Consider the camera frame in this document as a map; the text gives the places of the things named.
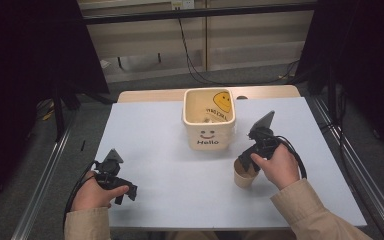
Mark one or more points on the black horizontal bar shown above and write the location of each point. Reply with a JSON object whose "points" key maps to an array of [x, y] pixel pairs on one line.
{"points": [[196, 13]]}

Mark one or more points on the person's left hand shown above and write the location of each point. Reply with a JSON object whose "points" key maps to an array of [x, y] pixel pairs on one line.
{"points": [[91, 196]]}

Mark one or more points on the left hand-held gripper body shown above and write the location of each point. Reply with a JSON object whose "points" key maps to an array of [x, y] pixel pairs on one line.
{"points": [[108, 170]]}

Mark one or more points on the metal floor rail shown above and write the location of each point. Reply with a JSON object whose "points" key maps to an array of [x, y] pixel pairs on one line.
{"points": [[363, 173], [43, 180]]}

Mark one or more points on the cream smiley face bin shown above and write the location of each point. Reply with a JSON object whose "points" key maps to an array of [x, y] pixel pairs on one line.
{"points": [[210, 136]]}

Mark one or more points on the brown paper cup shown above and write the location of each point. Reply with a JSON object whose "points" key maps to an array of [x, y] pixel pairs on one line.
{"points": [[243, 180]]}

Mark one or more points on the white table mat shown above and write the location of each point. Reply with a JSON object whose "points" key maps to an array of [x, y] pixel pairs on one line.
{"points": [[166, 173]]}

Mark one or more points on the black curtain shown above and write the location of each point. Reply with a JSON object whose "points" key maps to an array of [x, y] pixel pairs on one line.
{"points": [[23, 83], [363, 66]]}

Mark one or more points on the person's right hand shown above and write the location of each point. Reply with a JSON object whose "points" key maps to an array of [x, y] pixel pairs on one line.
{"points": [[281, 168]]}

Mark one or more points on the wooden table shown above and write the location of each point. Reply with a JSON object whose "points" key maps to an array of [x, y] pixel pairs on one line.
{"points": [[153, 95]]}

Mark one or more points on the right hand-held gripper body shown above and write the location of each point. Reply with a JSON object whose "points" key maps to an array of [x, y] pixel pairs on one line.
{"points": [[264, 141]]}

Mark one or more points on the white wall socket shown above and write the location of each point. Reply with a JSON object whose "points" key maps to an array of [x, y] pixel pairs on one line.
{"points": [[183, 4]]}

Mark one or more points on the person's legs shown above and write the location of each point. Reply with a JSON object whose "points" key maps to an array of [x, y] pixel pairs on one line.
{"points": [[230, 235]]}

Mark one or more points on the black metal stand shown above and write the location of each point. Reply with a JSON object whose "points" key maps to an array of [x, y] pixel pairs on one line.
{"points": [[332, 96]]}

